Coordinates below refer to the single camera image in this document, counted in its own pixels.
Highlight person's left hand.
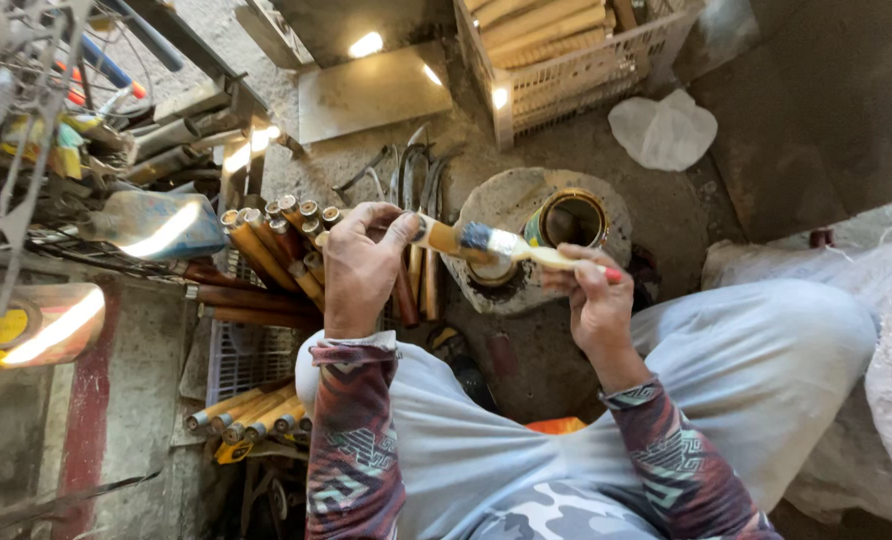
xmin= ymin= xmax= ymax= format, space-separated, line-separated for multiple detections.
xmin=323 ymin=201 xmax=422 ymax=341

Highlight person's right hand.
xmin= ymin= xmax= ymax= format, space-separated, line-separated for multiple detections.
xmin=539 ymin=243 xmax=635 ymax=360

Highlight wooden handle with metal collar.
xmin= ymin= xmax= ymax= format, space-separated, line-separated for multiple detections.
xmin=412 ymin=212 xmax=494 ymax=265

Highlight paintbrush with red-tipped handle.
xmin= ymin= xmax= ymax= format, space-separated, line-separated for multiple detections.
xmin=460 ymin=220 xmax=624 ymax=285

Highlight open varnish tin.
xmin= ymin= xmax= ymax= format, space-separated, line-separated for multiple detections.
xmin=524 ymin=187 xmax=611 ymax=253

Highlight bundle of curved metal blades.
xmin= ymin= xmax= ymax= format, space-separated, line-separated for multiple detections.
xmin=332 ymin=123 xmax=464 ymax=228

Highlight small round tin lid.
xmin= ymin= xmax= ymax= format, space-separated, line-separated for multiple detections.
xmin=464 ymin=255 xmax=520 ymax=289

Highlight orange plastic piece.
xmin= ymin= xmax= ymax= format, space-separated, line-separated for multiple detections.
xmin=524 ymin=416 xmax=589 ymax=437

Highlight person's legs in grey trousers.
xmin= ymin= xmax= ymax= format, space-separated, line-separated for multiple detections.
xmin=295 ymin=277 xmax=879 ymax=540

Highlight black sandal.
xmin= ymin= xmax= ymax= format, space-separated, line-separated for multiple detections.
xmin=425 ymin=324 xmax=497 ymax=412

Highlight white plastic grid crate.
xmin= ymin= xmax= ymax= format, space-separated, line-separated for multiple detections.
xmin=205 ymin=247 xmax=306 ymax=408

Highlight round concrete slab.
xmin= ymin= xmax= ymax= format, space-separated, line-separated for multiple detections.
xmin=441 ymin=166 xmax=635 ymax=317

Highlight white plastic bag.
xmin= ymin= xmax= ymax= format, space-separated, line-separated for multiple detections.
xmin=608 ymin=88 xmax=719 ymax=173

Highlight dusty plastic bottle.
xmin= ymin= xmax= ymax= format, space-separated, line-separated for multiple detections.
xmin=77 ymin=190 xmax=229 ymax=262

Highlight yellow black tool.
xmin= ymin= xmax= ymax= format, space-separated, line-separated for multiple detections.
xmin=212 ymin=439 xmax=257 ymax=466

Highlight white woven sack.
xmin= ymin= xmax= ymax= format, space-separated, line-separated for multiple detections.
xmin=701 ymin=193 xmax=892 ymax=535

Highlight yellow tin can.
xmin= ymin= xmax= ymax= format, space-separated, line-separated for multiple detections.
xmin=0 ymin=282 xmax=108 ymax=376

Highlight metal rack with tools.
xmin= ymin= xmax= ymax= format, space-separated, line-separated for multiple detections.
xmin=0 ymin=0 xmax=284 ymax=290

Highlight dark varnished wooden handle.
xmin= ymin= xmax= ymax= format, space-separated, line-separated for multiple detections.
xmin=394 ymin=257 xmax=422 ymax=330
xmin=419 ymin=247 xmax=444 ymax=323

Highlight pile of varnished wooden handles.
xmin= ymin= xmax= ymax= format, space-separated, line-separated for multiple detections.
xmin=183 ymin=194 xmax=344 ymax=331

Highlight pile of pale wooden handles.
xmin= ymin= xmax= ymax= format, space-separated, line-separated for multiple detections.
xmin=185 ymin=381 xmax=314 ymax=448

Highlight plastic crate of wooden handles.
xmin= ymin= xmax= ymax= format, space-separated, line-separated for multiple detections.
xmin=452 ymin=0 xmax=691 ymax=153

